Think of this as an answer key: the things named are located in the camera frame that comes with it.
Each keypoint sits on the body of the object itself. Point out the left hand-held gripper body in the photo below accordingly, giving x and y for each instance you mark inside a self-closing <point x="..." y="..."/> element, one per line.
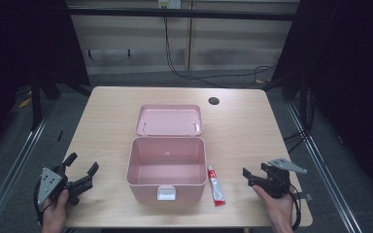
<point x="49" y="184"/>

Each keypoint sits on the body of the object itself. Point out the metal floor rail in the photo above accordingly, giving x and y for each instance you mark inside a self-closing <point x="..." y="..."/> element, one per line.
<point x="9" y="179"/>
<point x="323" y="168"/>

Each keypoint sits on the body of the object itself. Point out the person's left hand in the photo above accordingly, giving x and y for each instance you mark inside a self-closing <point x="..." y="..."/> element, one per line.
<point x="55" y="213"/>

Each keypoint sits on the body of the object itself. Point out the black curtain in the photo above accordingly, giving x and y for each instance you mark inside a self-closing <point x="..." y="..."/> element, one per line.
<point x="353" y="81"/>
<point x="19" y="48"/>

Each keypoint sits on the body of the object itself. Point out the yellow floor tape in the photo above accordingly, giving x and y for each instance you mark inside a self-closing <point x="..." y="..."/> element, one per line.
<point x="24" y="103"/>

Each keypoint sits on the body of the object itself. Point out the black metal stand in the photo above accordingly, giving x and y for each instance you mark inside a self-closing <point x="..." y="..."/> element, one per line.
<point x="36" y="103"/>

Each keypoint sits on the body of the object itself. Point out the small grey bracket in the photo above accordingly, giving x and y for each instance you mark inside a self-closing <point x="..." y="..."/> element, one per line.
<point x="306" y="196"/>

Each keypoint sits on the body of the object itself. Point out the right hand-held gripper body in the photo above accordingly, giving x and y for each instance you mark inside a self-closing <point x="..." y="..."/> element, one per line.
<point x="277" y="183"/>

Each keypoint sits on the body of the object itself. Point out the pink plastic storage box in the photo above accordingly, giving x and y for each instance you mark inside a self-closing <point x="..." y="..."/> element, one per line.
<point x="167" y="152"/>

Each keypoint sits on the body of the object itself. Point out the white wall socket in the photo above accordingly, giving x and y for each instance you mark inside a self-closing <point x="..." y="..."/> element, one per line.
<point x="169" y="4"/>

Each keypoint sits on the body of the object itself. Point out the black horizontal bar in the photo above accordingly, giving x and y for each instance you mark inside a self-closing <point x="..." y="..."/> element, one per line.
<point x="181" y="14"/>

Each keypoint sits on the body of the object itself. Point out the white and red tube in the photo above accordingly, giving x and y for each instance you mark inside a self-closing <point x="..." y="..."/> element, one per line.
<point x="216" y="187"/>

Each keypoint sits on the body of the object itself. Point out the person's right hand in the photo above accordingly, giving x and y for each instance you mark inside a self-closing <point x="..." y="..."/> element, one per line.
<point x="278" y="212"/>

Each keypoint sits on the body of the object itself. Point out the small black floor object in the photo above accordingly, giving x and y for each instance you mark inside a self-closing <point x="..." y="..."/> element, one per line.
<point x="60" y="135"/>

